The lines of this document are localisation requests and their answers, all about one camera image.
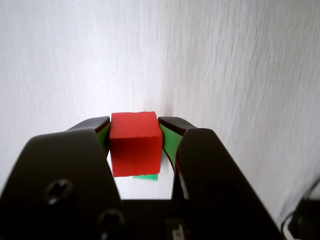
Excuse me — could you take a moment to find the green wooden cube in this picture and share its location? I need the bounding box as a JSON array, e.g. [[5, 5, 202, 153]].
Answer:
[[131, 173, 159, 181]]

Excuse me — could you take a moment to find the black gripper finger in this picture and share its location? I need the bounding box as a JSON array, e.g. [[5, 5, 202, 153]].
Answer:
[[158, 116, 285, 240], [0, 116, 126, 240]]

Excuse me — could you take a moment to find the red wooden cube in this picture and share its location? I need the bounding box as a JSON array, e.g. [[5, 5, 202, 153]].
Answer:
[[108, 111, 164, 178]]

